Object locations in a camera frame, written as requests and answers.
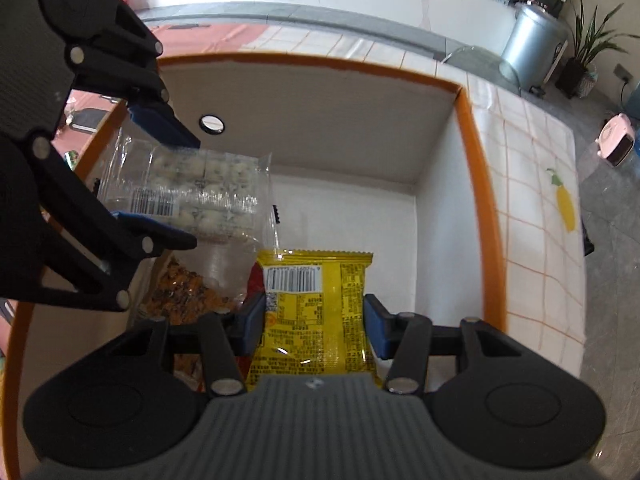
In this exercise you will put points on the pink small heater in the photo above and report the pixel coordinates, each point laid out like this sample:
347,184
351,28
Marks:
616,140

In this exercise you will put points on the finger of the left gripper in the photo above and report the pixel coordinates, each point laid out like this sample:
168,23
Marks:
59,245
111,52

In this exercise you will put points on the white ball candy packet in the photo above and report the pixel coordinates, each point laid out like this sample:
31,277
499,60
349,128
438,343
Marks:
223,199

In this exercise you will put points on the orange cardboard box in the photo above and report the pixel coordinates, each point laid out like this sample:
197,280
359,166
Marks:
364,158

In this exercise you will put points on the gold topped peanut bag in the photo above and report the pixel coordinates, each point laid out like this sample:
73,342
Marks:
180,295

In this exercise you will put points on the silver trash can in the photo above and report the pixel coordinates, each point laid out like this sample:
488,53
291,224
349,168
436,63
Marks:
536,43

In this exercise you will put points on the tall potted plant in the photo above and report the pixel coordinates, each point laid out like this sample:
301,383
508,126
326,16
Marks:
589,38

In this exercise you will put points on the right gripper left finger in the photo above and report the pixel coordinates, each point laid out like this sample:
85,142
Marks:
240,344

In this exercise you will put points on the yellow snack bar packet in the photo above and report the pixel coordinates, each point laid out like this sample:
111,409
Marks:
314,322

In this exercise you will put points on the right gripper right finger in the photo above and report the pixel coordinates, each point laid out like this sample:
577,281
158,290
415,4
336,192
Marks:
402,341

